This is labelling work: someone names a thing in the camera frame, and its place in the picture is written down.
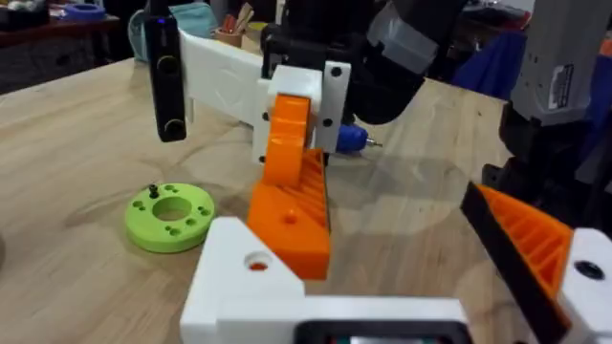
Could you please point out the green disc with holes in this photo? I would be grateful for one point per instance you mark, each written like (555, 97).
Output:
(143, 229)

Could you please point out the blue tape roll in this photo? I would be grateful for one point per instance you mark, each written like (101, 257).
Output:
(85, 11)

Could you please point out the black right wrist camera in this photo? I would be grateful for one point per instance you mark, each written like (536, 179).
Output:
(166, 81)

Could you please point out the dark wooden side table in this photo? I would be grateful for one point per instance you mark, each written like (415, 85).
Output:
(48, 52)

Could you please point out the blue cloth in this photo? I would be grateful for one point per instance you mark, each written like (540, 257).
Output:
(487, 67)

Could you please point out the small black screw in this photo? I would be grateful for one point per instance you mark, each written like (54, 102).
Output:
(153, 191)

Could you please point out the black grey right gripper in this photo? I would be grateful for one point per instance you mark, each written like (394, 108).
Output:
(382, 91)

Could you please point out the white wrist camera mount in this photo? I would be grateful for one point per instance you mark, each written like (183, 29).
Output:
(220, 76)

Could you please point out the bare white left gripper left finger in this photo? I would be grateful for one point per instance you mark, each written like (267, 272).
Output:
(225, 267)

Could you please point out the white orange left gripper right finger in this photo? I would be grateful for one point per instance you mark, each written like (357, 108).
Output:
(574, 286)

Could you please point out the cup with wooden tools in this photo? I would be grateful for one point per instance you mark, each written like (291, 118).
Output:
(232, 31)

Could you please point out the blue electric screwdriver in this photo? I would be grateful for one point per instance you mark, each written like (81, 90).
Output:
(351, 138)

